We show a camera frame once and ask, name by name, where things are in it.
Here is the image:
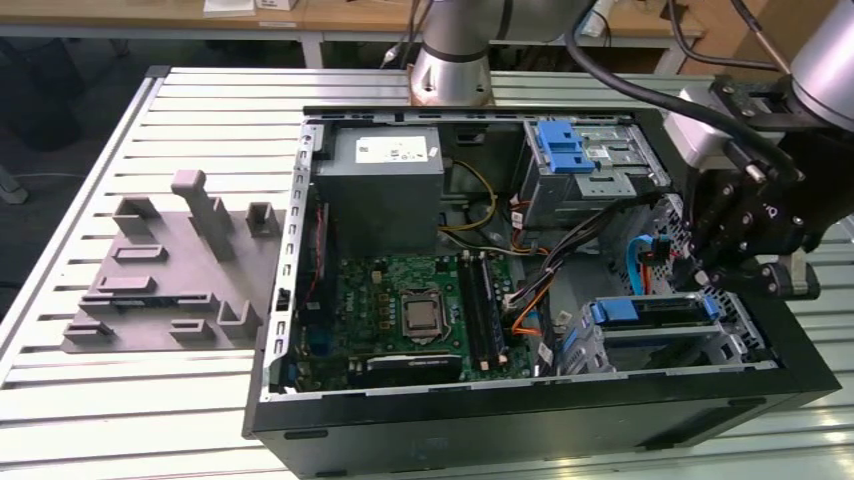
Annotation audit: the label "wooden desk white frame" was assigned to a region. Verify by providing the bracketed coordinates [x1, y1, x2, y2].
[0, 0, 708, 76]

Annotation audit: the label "grey power supply unit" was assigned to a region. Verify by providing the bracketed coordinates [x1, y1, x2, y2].
[312, 125, 447, 256]

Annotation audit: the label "silver CPU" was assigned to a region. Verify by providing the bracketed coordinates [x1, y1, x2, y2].
[403, 298, 442, 331]

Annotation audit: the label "CPU socket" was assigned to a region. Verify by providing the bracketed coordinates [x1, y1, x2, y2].
[396, 287, 450, 347]

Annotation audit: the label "orange data wire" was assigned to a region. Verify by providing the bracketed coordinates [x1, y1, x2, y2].
[510, 307, 543, 337]

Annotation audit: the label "orange power wire black plug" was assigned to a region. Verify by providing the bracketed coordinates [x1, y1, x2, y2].
[636, 252, 688, 296]

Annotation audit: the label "thin cable with plug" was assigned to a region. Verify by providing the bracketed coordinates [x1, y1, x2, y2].
[383, 0, 428, 70]

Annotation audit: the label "black graphics card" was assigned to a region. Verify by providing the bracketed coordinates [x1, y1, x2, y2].
[350, 352, 463, 389]

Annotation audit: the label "yellow wire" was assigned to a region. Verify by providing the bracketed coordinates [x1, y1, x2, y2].
[438, 158, 500, 234]

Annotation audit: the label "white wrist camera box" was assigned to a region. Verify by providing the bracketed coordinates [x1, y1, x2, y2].
[666, 87, 739, 171]

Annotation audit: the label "blue plastic drive latch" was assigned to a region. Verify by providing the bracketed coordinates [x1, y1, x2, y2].
[535, 121, 596, 175]

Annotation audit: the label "blue data wire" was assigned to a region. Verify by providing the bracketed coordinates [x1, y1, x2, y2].
[624, 233, 674, 297]

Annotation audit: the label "black cable bundle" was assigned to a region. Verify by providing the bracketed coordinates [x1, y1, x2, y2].
[510, 197, 668, 314]

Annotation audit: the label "wooden cabinet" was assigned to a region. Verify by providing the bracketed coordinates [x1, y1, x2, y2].
[683, 0, 813, 84]

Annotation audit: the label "black open PC case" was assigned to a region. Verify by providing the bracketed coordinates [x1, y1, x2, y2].
[239, 104, 843, 479]

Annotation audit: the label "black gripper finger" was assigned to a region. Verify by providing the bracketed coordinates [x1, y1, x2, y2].
[696, 251, 823, 303]
[672, 167, 763, 296]

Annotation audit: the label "green motherboard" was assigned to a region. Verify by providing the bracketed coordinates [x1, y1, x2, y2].
[292, 249, 542, 391]

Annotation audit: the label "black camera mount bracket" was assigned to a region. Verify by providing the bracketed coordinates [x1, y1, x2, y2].
[708, 74, 802, 132]

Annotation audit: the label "metal optical drive cage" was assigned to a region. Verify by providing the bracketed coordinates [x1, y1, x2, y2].
[519, 118, 672, 234]

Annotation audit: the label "white items on desk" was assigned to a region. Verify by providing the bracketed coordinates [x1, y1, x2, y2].
[579, 0, 612, 37]

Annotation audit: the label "dark RAM stick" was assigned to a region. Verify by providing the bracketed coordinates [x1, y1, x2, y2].
[476, 254, 508, 366]

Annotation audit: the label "grey table foot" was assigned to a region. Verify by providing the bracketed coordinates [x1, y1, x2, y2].
[0, 164, 29, 205]

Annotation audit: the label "thick black cable hose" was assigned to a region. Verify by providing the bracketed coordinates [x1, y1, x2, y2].
[563, 0, 806, 181]

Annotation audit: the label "multicoloured power wires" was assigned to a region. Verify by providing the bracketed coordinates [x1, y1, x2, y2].
[439, 234, 555, 259]

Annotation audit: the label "thin black cable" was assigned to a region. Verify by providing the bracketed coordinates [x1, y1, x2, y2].
[726, 0, 799, 74]

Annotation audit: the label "grey parts rack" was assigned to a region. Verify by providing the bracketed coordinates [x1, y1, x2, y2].
[60, 168, 288, 355]

